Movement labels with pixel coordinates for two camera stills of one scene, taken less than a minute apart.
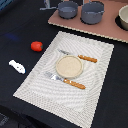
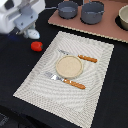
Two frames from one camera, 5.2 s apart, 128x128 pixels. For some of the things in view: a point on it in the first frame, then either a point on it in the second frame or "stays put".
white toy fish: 17,66 -> 33,34
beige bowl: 122,18 stays put
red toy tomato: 36,46 stays put
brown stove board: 108,27 stays put
